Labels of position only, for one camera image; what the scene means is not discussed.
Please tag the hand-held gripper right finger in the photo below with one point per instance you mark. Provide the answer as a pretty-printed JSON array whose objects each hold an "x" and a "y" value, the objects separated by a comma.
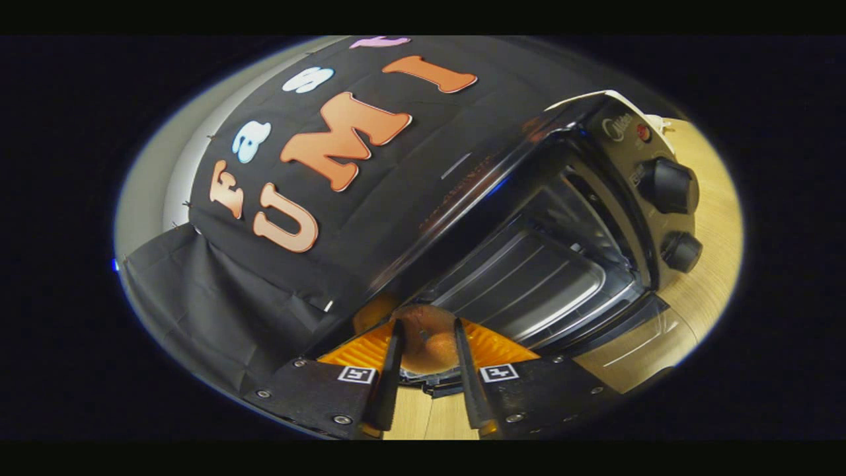
[{"x": 470, "y": 383}]

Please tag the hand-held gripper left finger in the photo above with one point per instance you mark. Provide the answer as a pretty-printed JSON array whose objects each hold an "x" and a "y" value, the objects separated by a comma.
[{"x": 388, "y": 383}]

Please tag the brown bread roll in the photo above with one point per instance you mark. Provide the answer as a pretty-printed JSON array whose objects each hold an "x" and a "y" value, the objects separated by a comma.
[{"x": 426, "y": 337}]

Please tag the black toaster oven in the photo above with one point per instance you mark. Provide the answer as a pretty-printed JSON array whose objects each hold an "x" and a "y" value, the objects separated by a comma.
[{"x": 667, "y": 185}]

